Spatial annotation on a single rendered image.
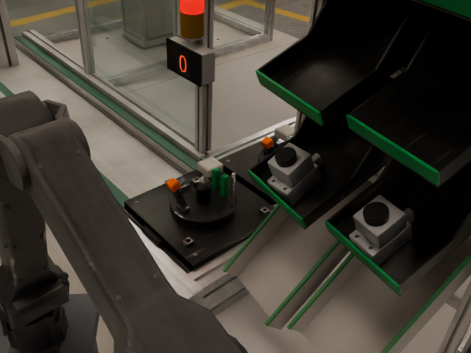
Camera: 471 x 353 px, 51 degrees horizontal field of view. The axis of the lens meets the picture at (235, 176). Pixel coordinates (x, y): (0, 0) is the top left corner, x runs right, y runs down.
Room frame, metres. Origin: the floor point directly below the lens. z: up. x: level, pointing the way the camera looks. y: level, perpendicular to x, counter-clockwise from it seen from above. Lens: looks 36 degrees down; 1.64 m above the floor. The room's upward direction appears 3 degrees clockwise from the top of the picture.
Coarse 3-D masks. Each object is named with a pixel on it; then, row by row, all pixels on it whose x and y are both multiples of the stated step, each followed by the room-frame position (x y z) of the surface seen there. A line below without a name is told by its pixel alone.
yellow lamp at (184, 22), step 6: (180, 12) 1.03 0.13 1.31; (180, 18) 1.02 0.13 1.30; (186, 18) 1.01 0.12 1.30; (192, 18) 1.01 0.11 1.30; (198, 18) 1.01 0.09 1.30; (180, 24) 1.02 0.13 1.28; (186, 24) 1.01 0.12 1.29; (192, 24) 1.01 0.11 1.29; (198, 24) 1.01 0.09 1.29; (180, 30) 1.03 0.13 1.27; (186, 30) 1.01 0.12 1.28; (192, 30) 1.01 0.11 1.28; (198, 30) 1.01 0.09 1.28; (186, 36) 1.01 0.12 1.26; (192, 36) 1.01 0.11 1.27; (198, 36) 1.01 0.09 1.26
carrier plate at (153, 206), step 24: (168, 192) 0.86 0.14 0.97; (240, 192) 0.87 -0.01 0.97; (144, 216) 0.77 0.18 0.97; (168, 216) 0.77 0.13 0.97; (240, 216) 0.79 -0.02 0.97; (264, 216) 0.79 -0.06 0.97; (168, 240) 0.70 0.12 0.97; (216, 240) 0.71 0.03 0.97; (240, 240) 0.72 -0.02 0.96; (192, 264) 0.65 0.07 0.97
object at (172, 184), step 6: (174, 180) 0.76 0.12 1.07; (180, 180) 0.77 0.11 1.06; (168, 186) 0.75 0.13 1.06; (174, 186) 0.75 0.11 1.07; (180, 186) 0.76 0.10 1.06; (174, 192) 0.75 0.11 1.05; (180, 192) 0.76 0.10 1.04; (180, 198) 0.76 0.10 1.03; (180, 204) 0.76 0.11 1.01; (186, 204) 0.77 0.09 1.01
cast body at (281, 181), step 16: (288, 144) 0.60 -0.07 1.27; (272, 160) 0.57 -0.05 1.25; (288, 160) 0.56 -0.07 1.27; (304, 160) 0.56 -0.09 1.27; (320, 160) 0.61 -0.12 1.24; (272, 176) 0.58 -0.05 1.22; (288, 176) 0.54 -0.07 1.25; (304, 176) 0.56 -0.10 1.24; (320, 176) 0.58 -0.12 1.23; (288, 192) 0.55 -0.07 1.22; (304, 192) 0.56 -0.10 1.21
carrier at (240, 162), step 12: (276, 132) 1.12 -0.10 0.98; (288, 132) 1.11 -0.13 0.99; (252, 144) 1.07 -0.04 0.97; (276, 144) 1.03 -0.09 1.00; (228, 156) 1.01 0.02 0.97; (240, 156) 1.01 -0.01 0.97; (252, 156) 1.02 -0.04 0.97; (264, 156) 0.99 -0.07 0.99; (228, 168) 0.96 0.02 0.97; (240, 168) 0.96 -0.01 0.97; (240, 180) 0.93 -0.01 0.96; (252, 180) 0.92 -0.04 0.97; (264, 192) 0.88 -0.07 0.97
